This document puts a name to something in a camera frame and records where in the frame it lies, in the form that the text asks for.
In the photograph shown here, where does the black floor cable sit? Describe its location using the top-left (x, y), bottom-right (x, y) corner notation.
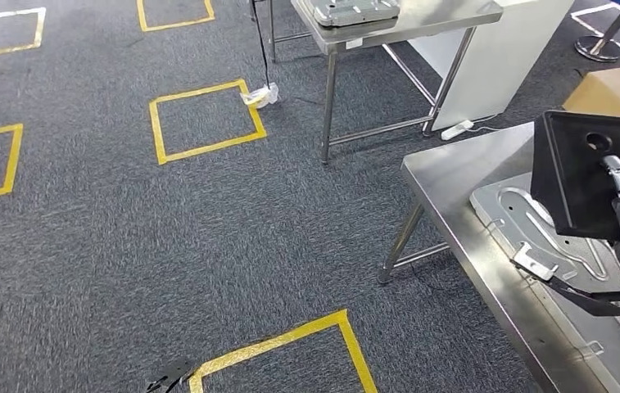
top-left (252, 0), bottom-right (274, 91)

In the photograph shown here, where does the grey metal fixture plate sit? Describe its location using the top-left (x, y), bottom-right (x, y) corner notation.
top-left (312, 0), bottom-right (401, 28)
top-left (469, 172), bottom-right (620, 296)

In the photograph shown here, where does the stainless steel workbench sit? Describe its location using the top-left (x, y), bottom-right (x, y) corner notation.
top-left (269, 0), bottom-right (505, 165)
top-left (377, 121), bottom-right (620, 393)

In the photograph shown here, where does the chrome stanchion post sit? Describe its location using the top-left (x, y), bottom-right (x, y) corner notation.
top-left (575, 0), bottom-right (620, 63)

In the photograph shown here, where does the brown cardboard box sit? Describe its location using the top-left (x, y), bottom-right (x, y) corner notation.
top-left (563, 63), bottom-right (620, 121)

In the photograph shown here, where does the crumpled clear plastic wrap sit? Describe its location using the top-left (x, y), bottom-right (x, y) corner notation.
top-left (240, 82), bottom-right (280, 108)

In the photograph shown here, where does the black plastic panel part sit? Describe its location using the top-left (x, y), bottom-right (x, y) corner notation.
top-left (530, 111), bottom-right (620, 243)

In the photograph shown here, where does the white panel cabinet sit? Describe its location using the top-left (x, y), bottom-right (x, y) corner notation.
top-left (407, 0), bottom-right (576, 133)

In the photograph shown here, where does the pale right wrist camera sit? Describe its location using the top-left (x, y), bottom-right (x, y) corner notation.
top-left (511, 242), bottom-right (559, 282)

